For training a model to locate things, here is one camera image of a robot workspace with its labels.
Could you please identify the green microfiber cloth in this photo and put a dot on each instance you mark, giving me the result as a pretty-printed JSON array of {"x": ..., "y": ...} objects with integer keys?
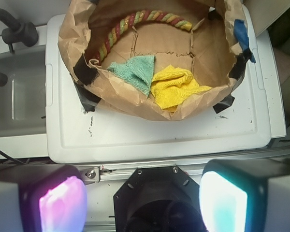
[{"x": 137, "y": 71}]

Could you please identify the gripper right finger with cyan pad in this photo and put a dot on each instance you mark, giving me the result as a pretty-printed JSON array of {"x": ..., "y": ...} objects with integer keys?
[{"x": 246, "y": 195}]

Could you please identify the black faucet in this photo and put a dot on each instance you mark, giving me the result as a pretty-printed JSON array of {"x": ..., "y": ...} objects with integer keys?
[{"x": 17, "y": 31}]

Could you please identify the aluminium frame rail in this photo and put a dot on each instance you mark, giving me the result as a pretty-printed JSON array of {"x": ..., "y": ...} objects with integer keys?
[{"x": 192, "y": 165}]

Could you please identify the blue tape piece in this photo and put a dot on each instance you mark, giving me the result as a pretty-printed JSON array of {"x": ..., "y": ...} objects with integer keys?
[{"x": 240, "y": 33}]

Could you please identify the white plastic bin lid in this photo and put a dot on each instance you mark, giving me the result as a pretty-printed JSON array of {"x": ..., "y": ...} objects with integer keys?
[{"x": 76, "y": 136}]

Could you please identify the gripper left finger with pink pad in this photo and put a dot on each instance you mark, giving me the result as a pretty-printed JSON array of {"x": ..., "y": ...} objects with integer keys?
[{"x": 42, "y": 198}]

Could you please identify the grey sink basin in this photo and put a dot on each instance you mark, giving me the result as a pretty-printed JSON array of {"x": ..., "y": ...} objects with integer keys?
[{"x": 22, "y": 99}]

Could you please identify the yellow microfiber cloth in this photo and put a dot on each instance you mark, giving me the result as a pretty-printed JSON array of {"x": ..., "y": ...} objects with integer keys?
[{"x": 173, "y": 85}]

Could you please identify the brown paper bag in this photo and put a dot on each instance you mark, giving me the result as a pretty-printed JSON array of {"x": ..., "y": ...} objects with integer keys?
[{"x": 196, "y": 35}]

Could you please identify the black octagonal mount plate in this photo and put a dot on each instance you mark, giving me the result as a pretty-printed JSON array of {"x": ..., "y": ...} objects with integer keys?
[{"x": 160, "y": 199}]

